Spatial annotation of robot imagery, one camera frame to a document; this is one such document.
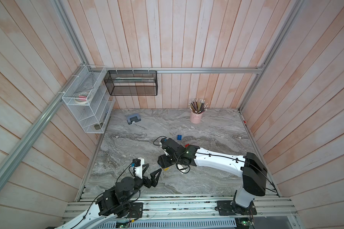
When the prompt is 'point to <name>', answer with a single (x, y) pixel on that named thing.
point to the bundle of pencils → (198, 106)
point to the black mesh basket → (132, 83)
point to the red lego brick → (186, 145)
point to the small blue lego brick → (179, 137)
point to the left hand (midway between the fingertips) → (154, 169)
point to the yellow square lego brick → (165, 169)
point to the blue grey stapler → (134, 118)
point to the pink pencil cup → (196, 118)
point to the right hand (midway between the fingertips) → (161, 160)
